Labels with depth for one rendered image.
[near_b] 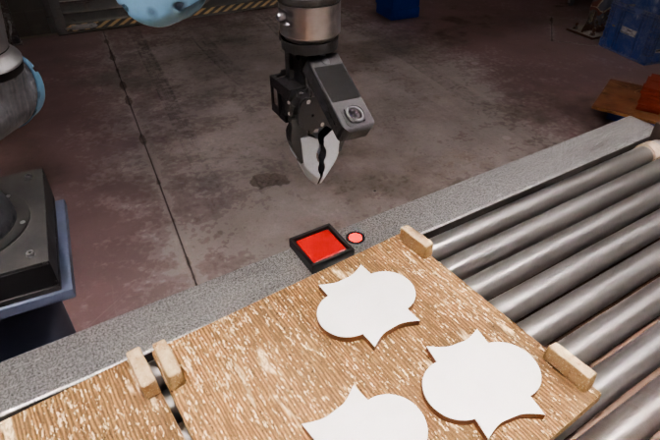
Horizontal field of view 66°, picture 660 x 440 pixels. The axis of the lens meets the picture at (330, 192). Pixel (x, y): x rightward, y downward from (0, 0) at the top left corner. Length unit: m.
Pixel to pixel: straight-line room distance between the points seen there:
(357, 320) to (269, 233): 1.64
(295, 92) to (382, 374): 0.36
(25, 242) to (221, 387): 0.44
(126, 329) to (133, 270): 1.49
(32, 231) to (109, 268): 1.36
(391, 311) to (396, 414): 0.15
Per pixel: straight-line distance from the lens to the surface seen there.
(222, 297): 0.77
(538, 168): 1.10
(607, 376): 0.74
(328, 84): 0.62
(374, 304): 0.70
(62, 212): 1.10
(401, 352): 0.67
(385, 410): 0.61
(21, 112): 0.97
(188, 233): 2.36
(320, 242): 0.82
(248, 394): 0.64
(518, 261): 0.85
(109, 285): 2.22
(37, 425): 0.69
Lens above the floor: 1.47
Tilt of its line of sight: 35 degrees down
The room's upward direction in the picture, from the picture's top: straight up
